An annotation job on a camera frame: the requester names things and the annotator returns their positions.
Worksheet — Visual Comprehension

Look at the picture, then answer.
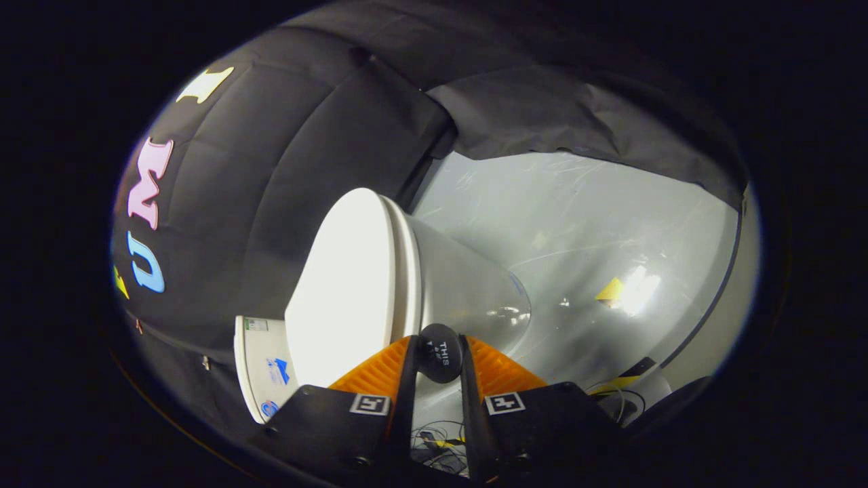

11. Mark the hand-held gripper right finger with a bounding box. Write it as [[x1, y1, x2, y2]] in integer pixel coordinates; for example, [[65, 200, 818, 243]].
[[458, 334, 638, 485]]

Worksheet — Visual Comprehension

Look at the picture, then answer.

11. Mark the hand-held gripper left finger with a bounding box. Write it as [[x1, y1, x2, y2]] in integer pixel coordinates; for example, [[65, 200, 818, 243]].
[[248, 334, 421, 486]]

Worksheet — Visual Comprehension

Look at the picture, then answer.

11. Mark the black round knob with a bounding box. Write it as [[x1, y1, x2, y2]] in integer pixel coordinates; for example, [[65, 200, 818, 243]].
[[415, 323, 465, 384]]

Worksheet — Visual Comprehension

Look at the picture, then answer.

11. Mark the white toilet tank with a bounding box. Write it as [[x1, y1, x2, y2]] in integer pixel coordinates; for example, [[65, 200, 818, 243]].
[[234, 315, 299, 425]]

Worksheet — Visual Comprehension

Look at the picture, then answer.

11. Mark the black yellow striped tape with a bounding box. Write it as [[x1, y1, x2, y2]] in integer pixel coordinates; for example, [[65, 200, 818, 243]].
[[609, 357, 658, 392]]

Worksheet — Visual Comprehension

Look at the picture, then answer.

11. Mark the black backdrop cloth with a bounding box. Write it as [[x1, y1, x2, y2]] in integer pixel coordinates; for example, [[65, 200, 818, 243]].
[[112, 0, 750, 434]]

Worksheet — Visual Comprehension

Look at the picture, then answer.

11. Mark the bundle of thin cables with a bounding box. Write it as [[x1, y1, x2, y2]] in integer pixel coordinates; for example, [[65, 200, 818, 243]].
[[410, 420, 470, 475]]

